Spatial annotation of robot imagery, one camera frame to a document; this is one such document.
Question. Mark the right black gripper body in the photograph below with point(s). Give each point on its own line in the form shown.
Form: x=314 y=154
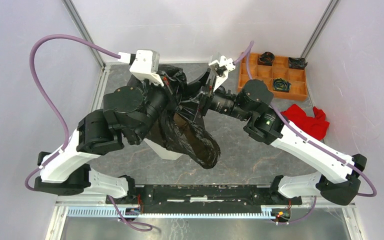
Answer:
x=206 y=97

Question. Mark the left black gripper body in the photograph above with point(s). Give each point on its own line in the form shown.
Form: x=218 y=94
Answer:
x=161 y=98

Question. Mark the black trash bag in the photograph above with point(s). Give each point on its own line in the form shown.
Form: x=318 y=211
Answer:
x=174 y=130

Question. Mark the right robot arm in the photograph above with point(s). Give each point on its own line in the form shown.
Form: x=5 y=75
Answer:
x=337 y=177

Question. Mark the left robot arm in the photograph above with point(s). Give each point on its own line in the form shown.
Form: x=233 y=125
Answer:
x=128 y=113

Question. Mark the white trash bin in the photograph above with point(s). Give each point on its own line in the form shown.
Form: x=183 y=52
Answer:
x=162 y=152

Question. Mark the wooden compartment tray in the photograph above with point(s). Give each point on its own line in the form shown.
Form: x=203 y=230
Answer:
x=266 y=75

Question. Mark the orange black rolled tie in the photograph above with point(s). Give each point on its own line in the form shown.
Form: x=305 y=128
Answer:
x=266 y=59

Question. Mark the blue yellow rolled tie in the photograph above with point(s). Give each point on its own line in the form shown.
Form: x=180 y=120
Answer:
x=281 y=85

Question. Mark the dark grey rolled tie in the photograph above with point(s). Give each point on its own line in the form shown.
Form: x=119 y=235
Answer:
x=298 y=63

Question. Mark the red cloth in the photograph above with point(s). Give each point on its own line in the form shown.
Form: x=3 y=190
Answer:
x=316 y=126

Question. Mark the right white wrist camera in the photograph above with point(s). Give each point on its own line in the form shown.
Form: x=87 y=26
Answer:
x=221 y=66

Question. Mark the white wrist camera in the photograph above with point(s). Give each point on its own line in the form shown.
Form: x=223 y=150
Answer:
x=221 y=66
x=143 y=65

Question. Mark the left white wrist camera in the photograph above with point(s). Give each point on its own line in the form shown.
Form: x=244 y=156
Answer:
x=143 y=65

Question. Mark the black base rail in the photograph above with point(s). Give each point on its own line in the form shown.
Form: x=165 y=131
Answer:
x=205 y=199

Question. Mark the left aluminium corner post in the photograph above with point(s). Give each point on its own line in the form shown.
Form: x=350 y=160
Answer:
x=81 y=27

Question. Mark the aluminium corner post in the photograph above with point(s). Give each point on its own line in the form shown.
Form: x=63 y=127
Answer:
x=81 y=27
x=318 y=30

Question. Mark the right aluminium corner post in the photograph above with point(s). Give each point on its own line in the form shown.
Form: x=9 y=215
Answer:
x=318 y=30

